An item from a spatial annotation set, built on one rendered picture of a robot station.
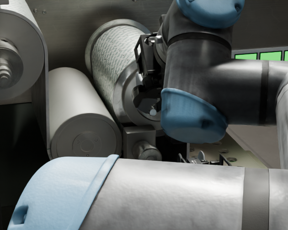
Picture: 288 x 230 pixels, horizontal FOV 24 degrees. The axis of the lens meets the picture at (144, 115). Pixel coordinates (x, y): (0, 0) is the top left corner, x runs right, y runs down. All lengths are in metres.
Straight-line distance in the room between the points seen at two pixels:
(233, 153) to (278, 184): 1.07
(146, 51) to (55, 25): 0.46
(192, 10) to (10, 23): 0.37
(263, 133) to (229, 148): 2.78
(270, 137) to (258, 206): 3.82
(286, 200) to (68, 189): 0.12
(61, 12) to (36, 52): 0.33
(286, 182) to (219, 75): 0.38
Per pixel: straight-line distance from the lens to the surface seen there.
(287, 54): 1.55
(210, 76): 0.73
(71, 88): 1.20
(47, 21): 1.37
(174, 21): 0.78
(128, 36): 1.23
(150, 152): 1.04
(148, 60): 0.94
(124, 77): 1.08
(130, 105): 1.09
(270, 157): 3.91
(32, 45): 1.05
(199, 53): 0.74
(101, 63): 1.23
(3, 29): 1.04
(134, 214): 0.35
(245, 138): 4.14
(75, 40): 1.39
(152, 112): 1.06
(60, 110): 1.13
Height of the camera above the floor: 1.62
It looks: 21 degrees down
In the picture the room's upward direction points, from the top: straight up
